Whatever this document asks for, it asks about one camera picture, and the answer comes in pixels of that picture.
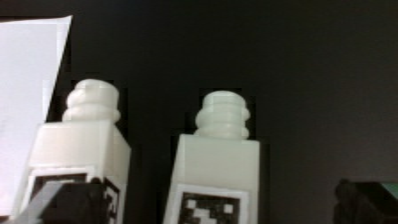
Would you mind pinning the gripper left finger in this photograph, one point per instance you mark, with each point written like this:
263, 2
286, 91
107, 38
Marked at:
66, 204

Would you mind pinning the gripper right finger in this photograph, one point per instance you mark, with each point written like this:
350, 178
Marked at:
366, 203

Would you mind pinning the white table leg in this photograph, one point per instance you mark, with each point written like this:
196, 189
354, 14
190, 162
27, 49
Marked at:
80, 151
215, 174

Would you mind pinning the white sheet with markers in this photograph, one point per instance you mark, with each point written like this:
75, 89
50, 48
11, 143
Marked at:
32, 42

